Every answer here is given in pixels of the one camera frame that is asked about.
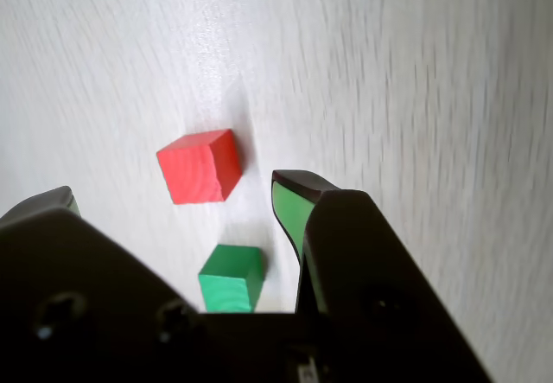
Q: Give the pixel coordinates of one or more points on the green wooden cube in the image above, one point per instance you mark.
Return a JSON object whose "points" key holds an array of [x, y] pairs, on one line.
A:
{"points": [[224, 288]]}

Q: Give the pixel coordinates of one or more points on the red wooden cube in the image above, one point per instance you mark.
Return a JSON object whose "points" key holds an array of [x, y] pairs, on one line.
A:
{"points": [[194, 171]]}

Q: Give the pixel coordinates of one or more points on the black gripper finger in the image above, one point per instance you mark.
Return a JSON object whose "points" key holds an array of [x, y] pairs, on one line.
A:
{"points": [[367, 270], [65, 292]]}

